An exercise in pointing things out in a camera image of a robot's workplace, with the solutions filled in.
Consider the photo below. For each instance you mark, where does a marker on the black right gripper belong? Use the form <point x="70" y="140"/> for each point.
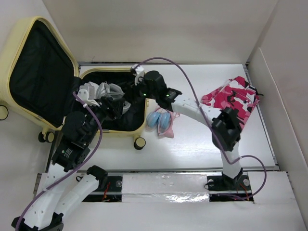
<point x="134" y="88"/>

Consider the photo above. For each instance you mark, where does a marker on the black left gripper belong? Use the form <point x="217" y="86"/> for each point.
<point x="113" y="108"/>

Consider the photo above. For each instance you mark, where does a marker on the pink blue cat-ear headphones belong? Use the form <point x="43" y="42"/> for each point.
<point x="162" y="120"/>

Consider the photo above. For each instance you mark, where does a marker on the pale yellow hard-shell suitcase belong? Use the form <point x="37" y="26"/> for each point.
<point x="38" y="74"/>

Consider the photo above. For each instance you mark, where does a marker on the pink camouflage garment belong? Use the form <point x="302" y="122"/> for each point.
<point x="237" y="94"/>

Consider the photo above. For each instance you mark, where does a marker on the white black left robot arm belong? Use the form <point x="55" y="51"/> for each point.
<point x="50" y="208"/>

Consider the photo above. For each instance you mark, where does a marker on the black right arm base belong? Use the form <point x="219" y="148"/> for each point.
<point x="219" y="191"/>

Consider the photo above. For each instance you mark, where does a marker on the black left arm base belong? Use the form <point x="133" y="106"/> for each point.
<point x="112" y="192"/>

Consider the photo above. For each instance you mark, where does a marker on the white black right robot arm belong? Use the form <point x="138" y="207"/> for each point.
<point x="223" y="123"/>

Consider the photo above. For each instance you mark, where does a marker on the silver foil tape strip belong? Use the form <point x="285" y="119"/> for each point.
<point x="164" y="188"/>

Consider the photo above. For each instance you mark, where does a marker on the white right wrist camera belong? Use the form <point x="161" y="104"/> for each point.
<point x="138" y="72"/>

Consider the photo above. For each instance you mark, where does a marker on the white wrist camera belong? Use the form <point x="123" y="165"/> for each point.
<point x="138" y="72"/>
<point x="87" y="93"/>

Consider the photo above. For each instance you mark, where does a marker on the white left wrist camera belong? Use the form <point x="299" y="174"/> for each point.
<point x="87" y="93"/>

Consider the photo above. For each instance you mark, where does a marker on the aluminium front rail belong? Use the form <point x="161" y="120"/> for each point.
<point x="275" y="168"/>

